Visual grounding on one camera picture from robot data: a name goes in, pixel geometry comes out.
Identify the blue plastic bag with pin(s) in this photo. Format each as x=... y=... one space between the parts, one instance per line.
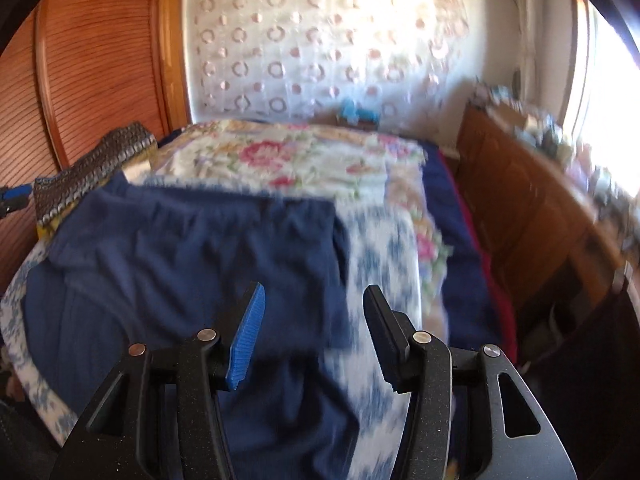
x=350 y=110

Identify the blue floral bed sheet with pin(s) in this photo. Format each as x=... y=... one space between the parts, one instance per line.
x=380 y=260

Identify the wooden slatted wardrobe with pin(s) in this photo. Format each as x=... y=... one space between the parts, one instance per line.
x=100 y=60

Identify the bright window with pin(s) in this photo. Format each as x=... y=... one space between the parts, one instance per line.
x=605 y=85

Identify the navy printed T-shirt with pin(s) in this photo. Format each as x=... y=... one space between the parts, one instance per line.
x=175 y=260

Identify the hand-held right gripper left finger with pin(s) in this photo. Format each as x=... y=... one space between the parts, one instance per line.
x=245 y=340

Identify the yellow plush toy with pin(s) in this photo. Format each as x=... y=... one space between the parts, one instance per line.
x=47 y=229

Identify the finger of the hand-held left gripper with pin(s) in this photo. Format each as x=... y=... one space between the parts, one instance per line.
x=17 y=192

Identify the floral quilt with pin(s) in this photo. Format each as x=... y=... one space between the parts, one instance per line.
x=280 y=155

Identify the navy blanket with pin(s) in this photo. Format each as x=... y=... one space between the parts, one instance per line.
x=470 y=260

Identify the dark patterned pillow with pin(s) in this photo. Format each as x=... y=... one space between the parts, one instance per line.
x=100 y=160

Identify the sheer circle-patterned wall curtain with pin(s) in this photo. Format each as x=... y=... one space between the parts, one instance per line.
x=300 y=50

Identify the row of windowsill clutter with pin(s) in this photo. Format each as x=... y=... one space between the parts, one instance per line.
x=550 y=130

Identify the wooden low cabinet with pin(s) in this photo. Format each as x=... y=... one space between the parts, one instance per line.
x=525 y=200

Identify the black chair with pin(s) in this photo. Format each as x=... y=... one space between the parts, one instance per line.
x=600 y=360

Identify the pale window curtain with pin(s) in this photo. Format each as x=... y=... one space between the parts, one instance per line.
x=520 y=20

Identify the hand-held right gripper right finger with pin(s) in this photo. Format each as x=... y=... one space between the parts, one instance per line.
x=387 y=340

